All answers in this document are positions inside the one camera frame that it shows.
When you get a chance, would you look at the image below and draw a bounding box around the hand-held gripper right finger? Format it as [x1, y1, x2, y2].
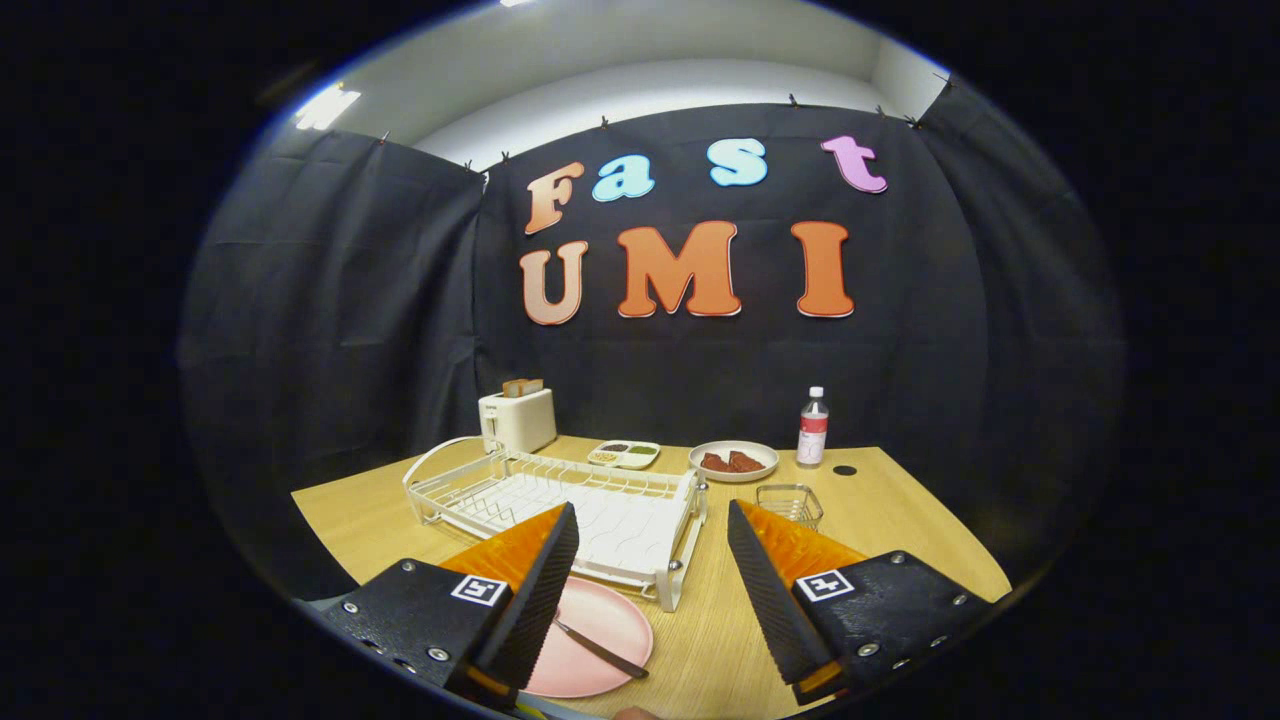
[727, 499, 993, 707]

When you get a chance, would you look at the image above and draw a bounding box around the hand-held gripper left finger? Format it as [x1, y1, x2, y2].
[318, 502, 581, 713]

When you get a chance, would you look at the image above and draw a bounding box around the pink plate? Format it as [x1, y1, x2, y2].
[522, 575, 655, 699]

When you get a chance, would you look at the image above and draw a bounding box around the metal spoon with dark handle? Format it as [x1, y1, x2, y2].
[553, 615, 650, 680]

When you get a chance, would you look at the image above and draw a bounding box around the white wire dish rack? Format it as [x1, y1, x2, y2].
[403, 436, 709, 613]

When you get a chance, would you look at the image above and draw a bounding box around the metal wire basket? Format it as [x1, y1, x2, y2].
[755, 484, 824, 531]

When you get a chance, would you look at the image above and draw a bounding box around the beige plate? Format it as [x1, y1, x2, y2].
[688, 440, 780, 484]

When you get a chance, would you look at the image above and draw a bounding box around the white divided dish with beans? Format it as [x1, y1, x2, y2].
[587, 440, 662, 470]

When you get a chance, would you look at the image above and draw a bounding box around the clear bottle with red label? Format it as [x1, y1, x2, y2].
[796, 386, 830, 469]

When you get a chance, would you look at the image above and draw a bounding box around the white toaster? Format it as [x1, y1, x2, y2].
[478, 388, 558, 455]

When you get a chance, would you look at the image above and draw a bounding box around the row of black cloth clips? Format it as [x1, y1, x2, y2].
[378, 72, 951, 171]

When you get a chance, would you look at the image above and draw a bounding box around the small ceiling light panel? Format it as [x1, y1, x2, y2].
[295, 85, 362, 131]

